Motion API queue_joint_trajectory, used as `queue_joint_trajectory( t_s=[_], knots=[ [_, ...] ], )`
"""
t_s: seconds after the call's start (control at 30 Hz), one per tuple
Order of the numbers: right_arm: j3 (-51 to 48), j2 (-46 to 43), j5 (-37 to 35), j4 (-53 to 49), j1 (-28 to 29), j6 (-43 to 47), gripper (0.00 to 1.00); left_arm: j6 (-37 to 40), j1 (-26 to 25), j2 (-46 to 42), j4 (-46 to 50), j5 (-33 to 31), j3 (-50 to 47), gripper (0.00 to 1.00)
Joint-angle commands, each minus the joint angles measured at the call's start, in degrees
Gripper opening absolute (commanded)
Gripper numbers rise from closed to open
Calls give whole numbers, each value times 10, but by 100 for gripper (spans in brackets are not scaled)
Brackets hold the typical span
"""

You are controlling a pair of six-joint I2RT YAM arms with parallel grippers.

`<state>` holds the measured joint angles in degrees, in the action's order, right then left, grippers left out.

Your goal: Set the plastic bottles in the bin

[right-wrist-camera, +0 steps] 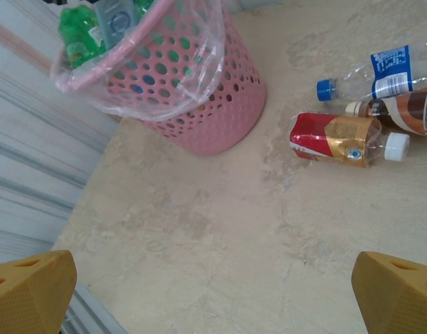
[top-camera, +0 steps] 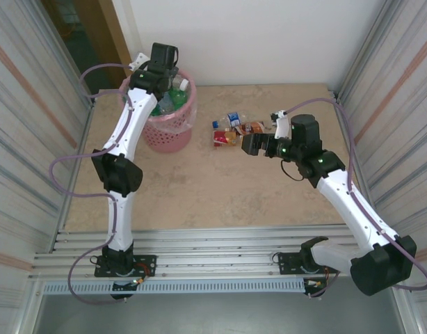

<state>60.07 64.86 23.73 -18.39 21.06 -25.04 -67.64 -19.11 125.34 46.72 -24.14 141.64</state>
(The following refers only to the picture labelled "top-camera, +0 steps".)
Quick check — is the brown label plastic bottle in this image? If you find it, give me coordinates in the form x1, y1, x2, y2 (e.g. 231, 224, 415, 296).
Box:
230, 120, 266, 136

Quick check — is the red gold label bottle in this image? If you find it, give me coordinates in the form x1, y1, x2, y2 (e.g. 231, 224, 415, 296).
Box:
212, 130, 244, 147

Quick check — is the clear plastic bin liner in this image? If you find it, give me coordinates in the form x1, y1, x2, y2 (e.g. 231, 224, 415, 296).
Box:
120, 69, 199, 132

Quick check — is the pink plastic mesh bin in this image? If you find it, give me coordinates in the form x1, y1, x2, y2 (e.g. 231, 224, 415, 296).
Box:
120, 68, 198, 154

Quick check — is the brown wooden door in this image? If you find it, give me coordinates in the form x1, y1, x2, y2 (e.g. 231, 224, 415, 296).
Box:
75, 0, 134, 80

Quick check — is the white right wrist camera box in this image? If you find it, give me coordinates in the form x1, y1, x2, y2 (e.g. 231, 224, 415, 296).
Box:
270, 110, 291, 140

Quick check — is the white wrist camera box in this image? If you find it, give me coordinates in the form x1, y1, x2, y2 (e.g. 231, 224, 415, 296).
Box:
270, 110, 291, 140
129, 51, 147, 70

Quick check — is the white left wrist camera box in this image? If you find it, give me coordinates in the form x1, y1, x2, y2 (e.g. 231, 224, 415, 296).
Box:
129, 51, 147, 70

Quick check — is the black cable loop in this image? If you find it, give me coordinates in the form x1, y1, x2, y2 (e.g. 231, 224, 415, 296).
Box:
281, 159, 304, 182

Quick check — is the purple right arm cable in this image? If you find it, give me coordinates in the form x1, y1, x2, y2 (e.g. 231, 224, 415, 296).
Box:
284, 98, 427, 299

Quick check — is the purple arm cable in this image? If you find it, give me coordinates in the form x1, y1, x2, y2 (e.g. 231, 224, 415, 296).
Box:
49, 63, 134, 307
284, 98, 427, 299

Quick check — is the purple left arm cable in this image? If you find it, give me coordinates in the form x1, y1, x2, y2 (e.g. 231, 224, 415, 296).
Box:
49, 63, 134, 307

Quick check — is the aluminium rail frame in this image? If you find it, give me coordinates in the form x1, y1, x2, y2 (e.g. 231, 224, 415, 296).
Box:
28, 224, 408, 283

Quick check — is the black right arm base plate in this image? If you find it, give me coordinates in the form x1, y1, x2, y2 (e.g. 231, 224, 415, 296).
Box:
277, 252, 341, 276

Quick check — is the right power wires yellow connector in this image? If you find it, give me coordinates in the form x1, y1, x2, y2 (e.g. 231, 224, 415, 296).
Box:
303, 267, 331, 290

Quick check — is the power wires yellow connector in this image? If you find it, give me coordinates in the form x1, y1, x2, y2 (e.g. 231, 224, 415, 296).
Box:
303, 267, 331, 290
128, 262, 156, 285

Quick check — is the grey slotted cable duct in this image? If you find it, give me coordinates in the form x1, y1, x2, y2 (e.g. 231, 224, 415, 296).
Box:
42, 280, 307, 296

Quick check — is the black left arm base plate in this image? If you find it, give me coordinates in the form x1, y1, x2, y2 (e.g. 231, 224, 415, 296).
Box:
94, 255, 157, 278

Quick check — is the left power wires yellow connector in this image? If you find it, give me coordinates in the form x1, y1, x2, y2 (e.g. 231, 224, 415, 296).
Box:
128, 262, 156, 285

